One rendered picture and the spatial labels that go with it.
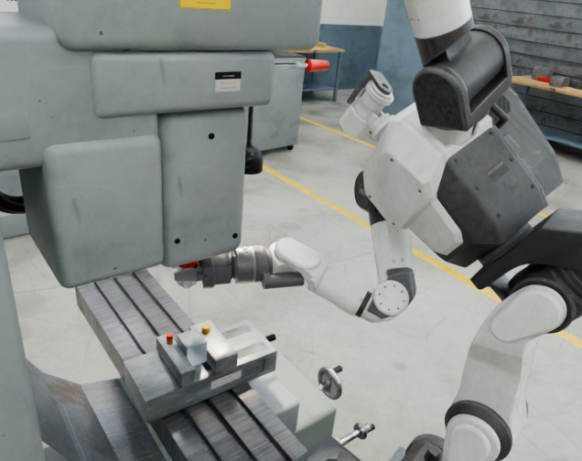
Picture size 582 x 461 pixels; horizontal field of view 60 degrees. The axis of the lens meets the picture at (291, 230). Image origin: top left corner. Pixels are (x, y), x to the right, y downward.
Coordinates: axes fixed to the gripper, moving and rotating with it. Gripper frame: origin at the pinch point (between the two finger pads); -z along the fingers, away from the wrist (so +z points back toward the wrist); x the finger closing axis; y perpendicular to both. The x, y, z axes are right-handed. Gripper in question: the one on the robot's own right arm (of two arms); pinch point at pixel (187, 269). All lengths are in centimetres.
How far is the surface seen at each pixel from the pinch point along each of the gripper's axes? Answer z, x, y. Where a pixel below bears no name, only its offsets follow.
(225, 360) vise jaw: 7.9, 7.6, 21.7
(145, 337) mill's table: -10.3, -17.0, 31.4
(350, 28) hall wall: 382, -849, 16
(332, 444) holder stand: 21.5, 42.2, 13.3
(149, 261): -8.0, 16.1, -12.2
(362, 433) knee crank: 57, -6, 73
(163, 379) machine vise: -6.6, 7.8, 24.5
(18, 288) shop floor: -87, -193, 123
